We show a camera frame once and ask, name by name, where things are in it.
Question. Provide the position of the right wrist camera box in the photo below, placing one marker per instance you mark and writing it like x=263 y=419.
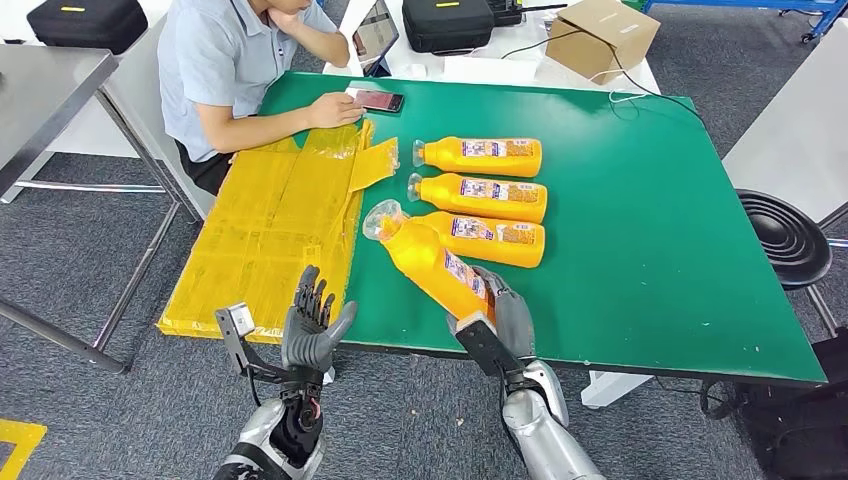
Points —
x=484 y=348

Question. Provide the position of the person's right forearm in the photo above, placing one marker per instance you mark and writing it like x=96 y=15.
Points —
x=258 y=132

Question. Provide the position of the white table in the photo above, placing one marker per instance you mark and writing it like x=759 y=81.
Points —
x=401 y=67

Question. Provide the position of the person's left forearm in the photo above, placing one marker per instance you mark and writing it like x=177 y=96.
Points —
x=324 y=43

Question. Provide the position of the black bag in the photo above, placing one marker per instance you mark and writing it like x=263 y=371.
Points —
x=805 y=437

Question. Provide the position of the blue metal frame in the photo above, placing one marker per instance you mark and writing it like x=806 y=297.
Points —
x=828 y=23

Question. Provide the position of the yellow floor tape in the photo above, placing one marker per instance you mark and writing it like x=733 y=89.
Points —
x=25 y=430

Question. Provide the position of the black round stool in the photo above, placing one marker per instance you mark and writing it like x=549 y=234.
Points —
x=785 y=238

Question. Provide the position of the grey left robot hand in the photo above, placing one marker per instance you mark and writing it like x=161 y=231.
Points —
x=305 y=338

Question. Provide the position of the yellow taped cardboard sheet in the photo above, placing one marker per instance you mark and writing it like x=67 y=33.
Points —
x=265 y=218

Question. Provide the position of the grey metal table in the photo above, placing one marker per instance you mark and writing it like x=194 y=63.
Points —
x=40 y=99

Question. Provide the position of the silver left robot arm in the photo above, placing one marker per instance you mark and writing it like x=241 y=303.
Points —
x=262 y=424

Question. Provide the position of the person's left hand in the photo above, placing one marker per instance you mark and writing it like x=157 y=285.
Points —
x=286 y=18

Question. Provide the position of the small white charger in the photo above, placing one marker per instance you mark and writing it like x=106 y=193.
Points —
x=418 y=70

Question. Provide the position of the black carrying case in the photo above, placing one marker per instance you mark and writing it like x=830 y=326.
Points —
x=448 y=25
x=86 y=25

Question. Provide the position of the green table mat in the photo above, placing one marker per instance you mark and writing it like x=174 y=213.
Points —
x=629 y=232

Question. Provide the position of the brown cardboard box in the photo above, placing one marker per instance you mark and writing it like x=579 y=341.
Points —
x=593 y=40

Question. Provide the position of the person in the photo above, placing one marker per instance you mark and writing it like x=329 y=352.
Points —
x=212 y=60

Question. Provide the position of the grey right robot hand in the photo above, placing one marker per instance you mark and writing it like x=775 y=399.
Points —
x=513 y=318

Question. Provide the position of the pale grey table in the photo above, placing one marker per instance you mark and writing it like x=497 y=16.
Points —
x=792 y=132

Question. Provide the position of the smartphone with red screen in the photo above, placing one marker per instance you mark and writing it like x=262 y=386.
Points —
x=378 y=100

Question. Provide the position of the orange detergent bottle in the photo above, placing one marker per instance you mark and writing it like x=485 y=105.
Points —
x=417 y=255
x=510 y=252
x=440 y=157
x=440 y=195

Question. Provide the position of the tablet on stand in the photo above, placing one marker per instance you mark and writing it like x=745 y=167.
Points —
x=375 y=33

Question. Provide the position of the person's right hand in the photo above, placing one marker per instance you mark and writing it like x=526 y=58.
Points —
x=334 y=109

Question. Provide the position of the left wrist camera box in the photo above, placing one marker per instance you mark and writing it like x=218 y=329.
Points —
x=238 y=321

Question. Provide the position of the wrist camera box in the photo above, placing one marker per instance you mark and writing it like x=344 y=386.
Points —
x=484 y=348
x=238 y=321

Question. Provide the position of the pale grey bench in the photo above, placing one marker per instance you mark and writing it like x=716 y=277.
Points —
x=132 y=93

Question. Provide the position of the white table leg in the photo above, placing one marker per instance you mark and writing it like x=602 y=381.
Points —
x=328 y=376
x=606 y=391

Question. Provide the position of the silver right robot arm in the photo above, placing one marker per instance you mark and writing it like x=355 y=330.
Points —
x=543 y=430

